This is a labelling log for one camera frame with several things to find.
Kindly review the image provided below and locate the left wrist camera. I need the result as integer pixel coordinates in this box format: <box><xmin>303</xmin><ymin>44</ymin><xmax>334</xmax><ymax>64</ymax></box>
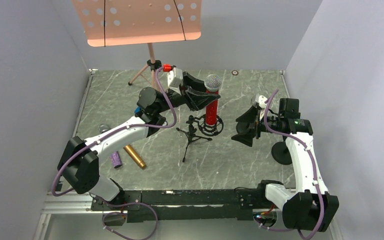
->
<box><xmin>162</xmin><ymin>64</ymin><xmax>183</xmax><ymax>90</ymax></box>

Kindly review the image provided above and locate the purple glitter microphone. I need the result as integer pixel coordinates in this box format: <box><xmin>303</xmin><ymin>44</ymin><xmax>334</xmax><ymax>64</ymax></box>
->
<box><xmin>97</xmin><ymin>123</ymin><xmax>124</xmax><ymax>169</ymax></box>

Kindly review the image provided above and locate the pink music stand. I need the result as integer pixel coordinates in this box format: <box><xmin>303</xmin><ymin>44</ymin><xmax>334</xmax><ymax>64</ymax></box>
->
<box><xmin>72</xmin><ymin>0</ymin><xmax>203</xmax><ymax>86</ymax></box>

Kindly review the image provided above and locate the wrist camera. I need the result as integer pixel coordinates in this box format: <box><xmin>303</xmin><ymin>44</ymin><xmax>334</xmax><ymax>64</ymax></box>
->
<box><xmin>162</xmin><ymin>64</ymin><xmax>183</xmax><ymax>90</ymax></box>
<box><xmin>250</xmin><ymin>94</ymin><xmax>268</xmax><ymax>111</ymax></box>

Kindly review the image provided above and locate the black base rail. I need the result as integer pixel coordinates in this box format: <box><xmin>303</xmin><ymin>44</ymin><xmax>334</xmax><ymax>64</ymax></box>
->
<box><xmin>90</xmin><ymin>187</ymin><xmax>276</xmax><ymax>223</ymax></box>

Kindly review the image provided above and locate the red glitter microphone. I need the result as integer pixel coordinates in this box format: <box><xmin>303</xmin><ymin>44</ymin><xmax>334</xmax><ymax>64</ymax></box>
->
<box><xmin>204</xmin><ymin>74</ymin><xmax>222</xmax><ymax>126</ymax></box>

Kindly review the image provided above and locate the black tripod shock-mount stand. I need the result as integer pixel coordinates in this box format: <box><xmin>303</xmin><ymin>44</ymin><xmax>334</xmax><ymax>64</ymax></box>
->
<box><xmin>175</xmin><ymin>114</ymin><xmax>224</xmax><ymax>163</ymax></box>

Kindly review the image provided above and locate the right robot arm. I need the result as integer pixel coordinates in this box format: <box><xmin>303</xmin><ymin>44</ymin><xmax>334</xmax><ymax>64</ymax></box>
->
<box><xmin>231</xmin><ymin>95</ymin><xmax>339</xmax><ymax>232</ymax></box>

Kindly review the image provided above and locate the blue toy block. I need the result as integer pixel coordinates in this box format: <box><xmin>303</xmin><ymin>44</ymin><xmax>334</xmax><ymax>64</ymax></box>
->
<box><xmin>134</xmin><ymin>106</ymin><xmax>141</xmax><ymax>117</ymax></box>

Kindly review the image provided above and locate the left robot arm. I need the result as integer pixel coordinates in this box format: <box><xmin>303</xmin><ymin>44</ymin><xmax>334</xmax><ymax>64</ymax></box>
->
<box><xmin>51</xmin><ymin>71</ymin><xmax>221</xmax><ymax>206</ymax></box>

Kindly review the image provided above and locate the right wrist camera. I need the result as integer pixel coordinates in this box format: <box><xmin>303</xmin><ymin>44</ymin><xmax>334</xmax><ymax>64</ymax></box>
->
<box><xmin>250</xmin><ymin>94</ymin><xmax>268</xmax><ymax>111</ymax></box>

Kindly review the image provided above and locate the brown poker chip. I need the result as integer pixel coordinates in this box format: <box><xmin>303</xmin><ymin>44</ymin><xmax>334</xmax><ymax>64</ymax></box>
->
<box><xmin>231</xmin><ymin>70</ymin><xmax>239</xmax><ymax>76</ymax></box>

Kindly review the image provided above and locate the gold microphone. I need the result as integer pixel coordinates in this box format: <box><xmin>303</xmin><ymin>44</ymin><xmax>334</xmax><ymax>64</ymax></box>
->
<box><xmin>123</xmin><ymin>144</ymin><xmax>147</xmax><ymax>169</ymax></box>

